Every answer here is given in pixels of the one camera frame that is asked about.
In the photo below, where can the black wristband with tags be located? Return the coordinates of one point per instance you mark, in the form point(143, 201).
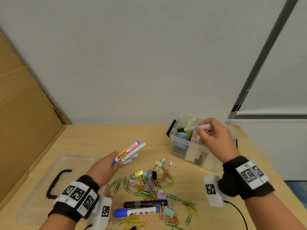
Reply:
point(76, 194)
point(249, 174)

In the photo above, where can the black left wristband with tags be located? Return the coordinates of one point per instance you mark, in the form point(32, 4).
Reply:
point(76, 194)

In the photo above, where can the black perforated wall strip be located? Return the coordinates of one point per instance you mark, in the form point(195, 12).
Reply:
point(268, 45)

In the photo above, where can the clear plastic storage box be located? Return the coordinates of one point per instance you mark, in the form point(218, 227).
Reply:
point(215, 165)

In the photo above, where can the yellow board eraser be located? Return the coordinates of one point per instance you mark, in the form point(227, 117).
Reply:
point(190, 136)

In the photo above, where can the large white blue-capped marker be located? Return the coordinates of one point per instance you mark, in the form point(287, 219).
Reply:
point(136, 211)

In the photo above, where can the pile of colourful paper clips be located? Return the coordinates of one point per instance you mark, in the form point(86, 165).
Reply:
point(148, 186)

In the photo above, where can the lilac marker black cap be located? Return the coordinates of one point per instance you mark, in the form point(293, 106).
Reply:
point(189, 129)

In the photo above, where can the person's left forearm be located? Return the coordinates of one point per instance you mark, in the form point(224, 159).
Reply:
point(57, 225)

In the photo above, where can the wooden table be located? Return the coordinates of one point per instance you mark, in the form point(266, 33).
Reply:
point(96, 141)

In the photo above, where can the large black marker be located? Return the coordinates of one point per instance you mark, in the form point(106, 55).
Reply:
point(146, 204)

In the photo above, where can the person's right forearm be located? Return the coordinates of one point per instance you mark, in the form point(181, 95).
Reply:
point(271, 213)

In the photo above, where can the black right wristband with tags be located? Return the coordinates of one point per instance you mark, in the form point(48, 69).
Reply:
point(249, 174)

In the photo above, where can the blue eraser block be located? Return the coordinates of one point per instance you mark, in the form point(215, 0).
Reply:
point(182, 137)

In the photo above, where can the grey horizontal wall rail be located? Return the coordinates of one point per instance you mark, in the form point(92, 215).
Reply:
point(275, 116)

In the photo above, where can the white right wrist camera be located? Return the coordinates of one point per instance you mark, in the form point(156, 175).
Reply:
point(212, 191)

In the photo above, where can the pale lilac thin marker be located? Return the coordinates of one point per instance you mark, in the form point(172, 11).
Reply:
point(139, 148)

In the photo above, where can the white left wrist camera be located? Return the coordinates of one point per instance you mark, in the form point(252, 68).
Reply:
point(100, 213)

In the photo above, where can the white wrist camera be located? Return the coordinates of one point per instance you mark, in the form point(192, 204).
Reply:
point(100, 213)
point(212, 191)

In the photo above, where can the brown cardboard panel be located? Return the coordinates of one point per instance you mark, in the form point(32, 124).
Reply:
point(24, 117)

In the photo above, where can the person's right hand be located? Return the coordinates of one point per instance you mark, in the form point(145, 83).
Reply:
point(218, 141)

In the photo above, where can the person's left hand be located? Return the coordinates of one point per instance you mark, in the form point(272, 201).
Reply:
point(103, 170)

